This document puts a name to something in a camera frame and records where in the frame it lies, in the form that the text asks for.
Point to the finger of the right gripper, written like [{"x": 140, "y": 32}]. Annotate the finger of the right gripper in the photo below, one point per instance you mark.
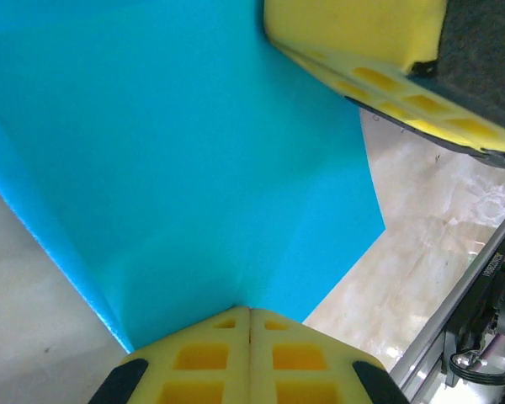
[{"x": 362, "y": 38}]

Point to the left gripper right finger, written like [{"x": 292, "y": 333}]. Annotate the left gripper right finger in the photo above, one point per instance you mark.
[{"x": 303, "y": 366}]

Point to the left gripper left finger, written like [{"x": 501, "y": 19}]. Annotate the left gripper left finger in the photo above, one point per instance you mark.
[{"x": 202, "y": 366}]

